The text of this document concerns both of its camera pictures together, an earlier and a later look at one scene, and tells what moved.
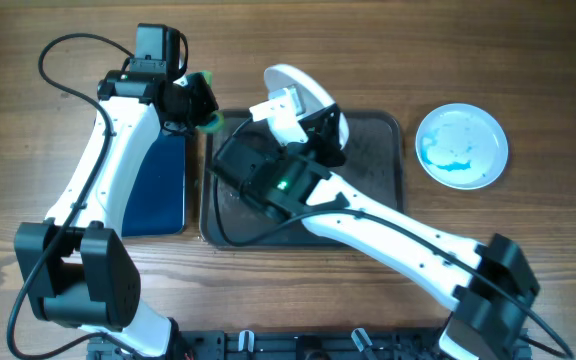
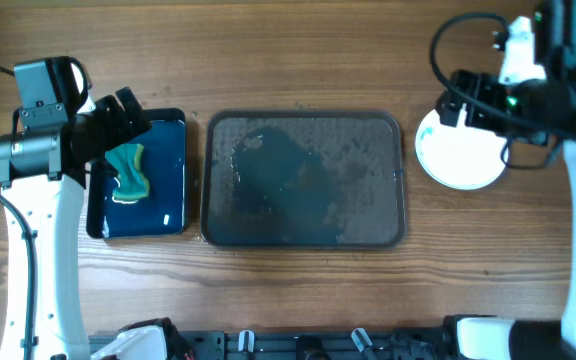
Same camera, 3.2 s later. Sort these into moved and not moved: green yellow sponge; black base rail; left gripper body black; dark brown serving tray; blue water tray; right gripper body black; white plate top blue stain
Moved: left gripper body black; right gripper body black; white plate top blue stain; green yellow sponge
Not moved: dark brown serving tray; blue water tray; black base rail
